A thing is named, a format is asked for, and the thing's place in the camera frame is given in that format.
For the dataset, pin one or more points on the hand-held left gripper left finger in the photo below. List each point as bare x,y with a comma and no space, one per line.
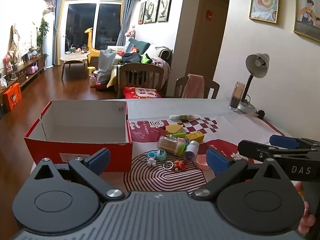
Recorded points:
100,158

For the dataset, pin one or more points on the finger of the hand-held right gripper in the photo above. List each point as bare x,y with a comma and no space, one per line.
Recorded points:
252,150
285,142

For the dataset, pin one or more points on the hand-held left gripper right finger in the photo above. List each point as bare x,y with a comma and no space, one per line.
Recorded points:
217,161

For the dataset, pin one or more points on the red shoe box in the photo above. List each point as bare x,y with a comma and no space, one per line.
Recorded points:
87,152

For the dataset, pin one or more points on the pink bowl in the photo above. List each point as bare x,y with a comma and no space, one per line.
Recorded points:
202,162

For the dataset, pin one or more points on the yellow box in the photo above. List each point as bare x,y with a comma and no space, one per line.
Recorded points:
195,137

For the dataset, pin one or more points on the green tube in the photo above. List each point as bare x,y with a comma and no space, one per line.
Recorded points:
178,135

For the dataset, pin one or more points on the clear bottle with green cap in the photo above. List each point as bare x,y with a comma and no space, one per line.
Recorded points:
170,145

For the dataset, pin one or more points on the yellow pear-shaped toy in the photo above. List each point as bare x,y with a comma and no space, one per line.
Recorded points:
174,129

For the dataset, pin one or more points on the white green pen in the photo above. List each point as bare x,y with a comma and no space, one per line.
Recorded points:
185,116

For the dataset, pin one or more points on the person's right hand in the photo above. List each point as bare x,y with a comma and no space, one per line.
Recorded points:
306,220

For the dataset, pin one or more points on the red white printed table mat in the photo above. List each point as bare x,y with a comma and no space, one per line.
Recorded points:
245,130

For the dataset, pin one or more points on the white bottle with blue cap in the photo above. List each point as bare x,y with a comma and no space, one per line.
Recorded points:
192,150

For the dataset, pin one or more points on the black power plug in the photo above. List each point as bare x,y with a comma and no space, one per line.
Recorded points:
261,113

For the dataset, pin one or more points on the orange small toy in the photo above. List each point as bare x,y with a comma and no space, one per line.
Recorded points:
180,165

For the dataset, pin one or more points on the blue white figure toy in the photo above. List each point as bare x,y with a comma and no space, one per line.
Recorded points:
151,162

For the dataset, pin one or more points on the dark wooden chair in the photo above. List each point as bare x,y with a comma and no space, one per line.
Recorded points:
211,88

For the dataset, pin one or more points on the clear bottle with red label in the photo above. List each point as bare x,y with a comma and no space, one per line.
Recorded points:
92,81

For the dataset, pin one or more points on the red printed cushion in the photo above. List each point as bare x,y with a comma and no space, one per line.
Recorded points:
142,93

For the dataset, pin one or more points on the pink towel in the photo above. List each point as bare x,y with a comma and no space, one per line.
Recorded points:
193,86

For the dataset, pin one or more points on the grey desk lamp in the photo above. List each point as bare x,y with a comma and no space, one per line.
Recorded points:
257,61

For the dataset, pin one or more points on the yellow stool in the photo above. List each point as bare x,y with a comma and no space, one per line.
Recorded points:
91,70

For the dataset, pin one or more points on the grey plastic bag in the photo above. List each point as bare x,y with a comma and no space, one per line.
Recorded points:
106,65

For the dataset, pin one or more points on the wooden slat-back chair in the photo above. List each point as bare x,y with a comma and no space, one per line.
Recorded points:
140,67

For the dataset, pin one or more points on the wooden coffee table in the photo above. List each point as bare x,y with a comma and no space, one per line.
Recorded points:
75,58

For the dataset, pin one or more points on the orange gift box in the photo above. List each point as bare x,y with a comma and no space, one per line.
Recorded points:
12,96

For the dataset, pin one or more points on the yellow giraffe toy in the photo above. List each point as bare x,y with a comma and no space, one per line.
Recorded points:
93,51

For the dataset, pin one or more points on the wooden tv cabinet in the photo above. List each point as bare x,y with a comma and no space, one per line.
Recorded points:
27,76

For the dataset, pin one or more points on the pink kettle toy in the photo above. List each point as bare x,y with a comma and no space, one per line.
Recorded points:
32,68

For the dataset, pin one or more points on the brown wooden door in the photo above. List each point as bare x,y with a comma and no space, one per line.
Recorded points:
202,45

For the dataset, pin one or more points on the sofa with clothes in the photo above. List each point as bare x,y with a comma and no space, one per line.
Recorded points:
140,47

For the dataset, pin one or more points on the pink plush toy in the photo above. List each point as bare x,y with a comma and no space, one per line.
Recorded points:
130,33

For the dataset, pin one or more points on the white standing air conditioner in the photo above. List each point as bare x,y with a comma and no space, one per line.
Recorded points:
48,40

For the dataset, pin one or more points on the pink flower decoration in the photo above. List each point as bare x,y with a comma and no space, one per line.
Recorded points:
7,62

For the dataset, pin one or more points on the gold framed figure picture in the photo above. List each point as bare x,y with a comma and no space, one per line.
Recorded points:
308,10

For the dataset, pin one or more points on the blue grey curtain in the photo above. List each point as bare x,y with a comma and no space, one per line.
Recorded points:
125,17
59,30

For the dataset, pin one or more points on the glass sliding door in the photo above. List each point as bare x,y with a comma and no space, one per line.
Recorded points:
80,25

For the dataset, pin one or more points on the gold framed food picture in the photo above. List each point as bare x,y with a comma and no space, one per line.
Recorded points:
264,3

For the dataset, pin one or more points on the green plant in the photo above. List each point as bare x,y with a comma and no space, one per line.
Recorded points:
43,30

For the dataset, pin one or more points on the white hanging cloth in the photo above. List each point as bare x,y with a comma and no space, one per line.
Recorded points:
23,40

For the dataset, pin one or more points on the red door decoration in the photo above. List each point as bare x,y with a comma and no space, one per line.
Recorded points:
209,15

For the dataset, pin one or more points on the small black framed picture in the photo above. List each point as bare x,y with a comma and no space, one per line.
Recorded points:
142,12

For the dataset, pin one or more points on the black framed round-print picture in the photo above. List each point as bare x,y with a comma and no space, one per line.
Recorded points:
152,8

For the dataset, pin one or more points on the black framed abstract picture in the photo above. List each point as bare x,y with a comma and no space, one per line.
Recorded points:
165,5

